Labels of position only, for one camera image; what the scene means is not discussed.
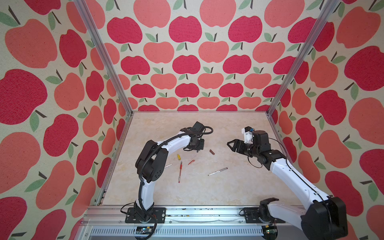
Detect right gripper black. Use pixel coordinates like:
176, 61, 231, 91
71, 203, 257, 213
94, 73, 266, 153
227, 138, 258, 159

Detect red pen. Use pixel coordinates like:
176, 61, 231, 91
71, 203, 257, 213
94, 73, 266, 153
178, 161, 183, 183

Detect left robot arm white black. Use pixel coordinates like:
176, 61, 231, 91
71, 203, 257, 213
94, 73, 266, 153
134, 122, 214, 222

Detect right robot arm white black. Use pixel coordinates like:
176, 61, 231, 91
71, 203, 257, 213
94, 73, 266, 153
227, 127, 349, 240

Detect white pen right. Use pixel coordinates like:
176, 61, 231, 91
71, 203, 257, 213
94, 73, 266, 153
208, 168, 228, 176

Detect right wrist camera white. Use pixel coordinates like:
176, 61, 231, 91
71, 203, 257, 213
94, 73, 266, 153
242, 126, 254, 144

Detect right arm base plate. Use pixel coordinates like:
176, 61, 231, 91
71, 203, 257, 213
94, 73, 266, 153
239, 208, 286, 224

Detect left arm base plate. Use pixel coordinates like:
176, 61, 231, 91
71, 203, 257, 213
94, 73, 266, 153
125, 208, 167, 224

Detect aluminium frame rail front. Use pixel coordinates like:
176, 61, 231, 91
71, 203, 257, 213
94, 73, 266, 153
71, 206, 307, 240

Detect right aluminium frame post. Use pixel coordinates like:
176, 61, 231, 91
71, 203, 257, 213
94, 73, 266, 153
267, 0, 341, 117

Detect aluminium frame post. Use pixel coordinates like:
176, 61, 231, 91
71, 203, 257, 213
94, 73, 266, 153
74, 0, 133, 117
267, 0, 341, 117

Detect left aluminium frame post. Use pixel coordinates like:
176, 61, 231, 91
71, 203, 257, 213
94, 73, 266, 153
74, 0, 133, 117

